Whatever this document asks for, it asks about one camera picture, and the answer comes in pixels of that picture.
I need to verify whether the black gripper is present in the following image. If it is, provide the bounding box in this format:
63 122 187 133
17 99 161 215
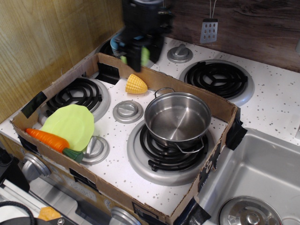
116 0 174 72

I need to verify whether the green toy broccoli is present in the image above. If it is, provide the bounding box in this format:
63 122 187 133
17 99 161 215
120 53 150 66

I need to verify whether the small steel pan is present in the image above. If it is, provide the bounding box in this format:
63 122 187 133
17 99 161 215
144 90 212 154

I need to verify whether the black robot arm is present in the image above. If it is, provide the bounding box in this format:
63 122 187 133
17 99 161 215
115 0 174 72

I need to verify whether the blue plastic bowl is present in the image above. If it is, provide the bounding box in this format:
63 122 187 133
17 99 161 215
110 33 150 58

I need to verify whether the yellow toy corn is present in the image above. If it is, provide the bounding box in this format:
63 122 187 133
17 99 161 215
125 74 148 94

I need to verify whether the back silver stove knob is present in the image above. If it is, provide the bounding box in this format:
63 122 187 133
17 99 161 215
167 44 193 63

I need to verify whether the silver stove knob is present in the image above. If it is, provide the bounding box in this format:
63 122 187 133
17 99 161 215
167 44 193 63
82 136 110 165
113 100 143 124

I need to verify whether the back left black burner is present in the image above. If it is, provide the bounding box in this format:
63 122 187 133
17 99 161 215
96 39 159 68

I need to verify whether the black burner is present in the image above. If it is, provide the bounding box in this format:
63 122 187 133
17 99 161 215
96 39 159 68
127 121 215 186
38 77 110 125
179 60 255 106

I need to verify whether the centre silver stove knob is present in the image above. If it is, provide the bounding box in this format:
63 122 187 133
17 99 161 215
113 100 143 124

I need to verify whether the front left black burner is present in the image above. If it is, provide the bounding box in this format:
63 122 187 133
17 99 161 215
38 77 110 125

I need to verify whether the back right black burner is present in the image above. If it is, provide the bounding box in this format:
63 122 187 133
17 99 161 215
179 60 255 106

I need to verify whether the light green plastic plate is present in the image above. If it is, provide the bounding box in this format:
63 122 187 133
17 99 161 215
41 104 94 151

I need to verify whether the front silver stove knob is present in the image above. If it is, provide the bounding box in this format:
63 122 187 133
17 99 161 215
82 136 110 165

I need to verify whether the front right black burner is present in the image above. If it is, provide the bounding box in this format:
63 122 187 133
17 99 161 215
127 121 215 186

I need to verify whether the orange toy carrot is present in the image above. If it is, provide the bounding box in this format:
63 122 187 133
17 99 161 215
25 128 83 163

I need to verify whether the cardboard fence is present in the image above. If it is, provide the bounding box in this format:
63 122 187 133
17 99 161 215
11 53 240 225

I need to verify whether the silver oven knob left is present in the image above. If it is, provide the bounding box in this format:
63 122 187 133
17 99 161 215
22 153 51 181

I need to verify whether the silver oven knob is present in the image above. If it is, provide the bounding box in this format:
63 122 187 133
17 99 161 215
109 207 141 225
22 153 51 181

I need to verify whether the steel sink basin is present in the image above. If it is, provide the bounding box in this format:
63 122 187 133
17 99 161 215
198 129 300 225

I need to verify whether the silver oven knob right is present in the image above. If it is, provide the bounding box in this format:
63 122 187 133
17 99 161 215
109 207 141 225

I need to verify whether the steel lid in sink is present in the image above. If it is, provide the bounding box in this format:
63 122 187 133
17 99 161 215
217 196 283 225

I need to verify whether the orange object bottom left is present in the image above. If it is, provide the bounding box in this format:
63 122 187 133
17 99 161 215
38 206 61 221

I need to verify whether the black cable bottom left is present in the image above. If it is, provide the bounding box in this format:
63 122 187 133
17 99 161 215
0 201 36 225

